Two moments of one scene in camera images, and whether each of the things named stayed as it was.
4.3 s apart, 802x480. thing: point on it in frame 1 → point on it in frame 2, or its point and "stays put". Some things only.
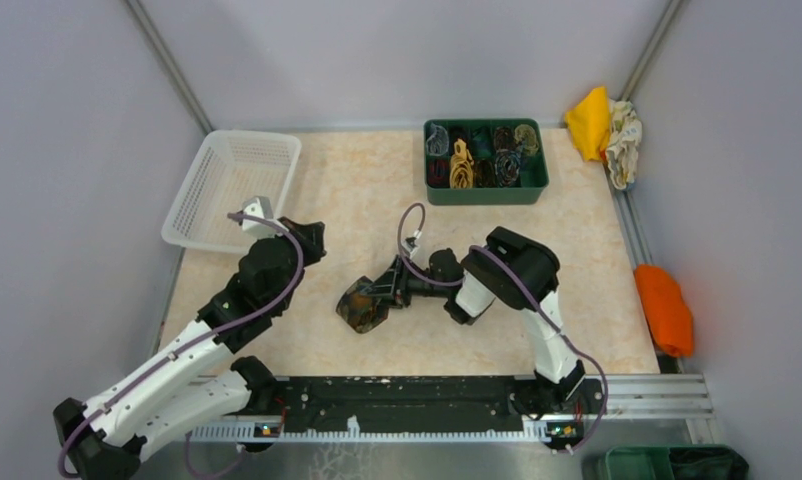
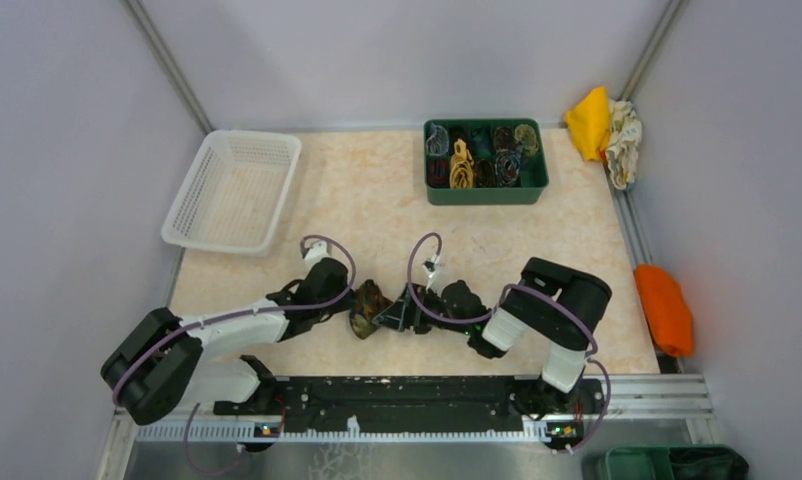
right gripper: (393, 285) → (401, 315)
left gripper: (312, 236) → (344, 304)
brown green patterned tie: (362, 311) stays put
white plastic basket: (230, 166) stays put
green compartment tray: (485, 161) stays put
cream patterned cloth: (626, 134) stays put
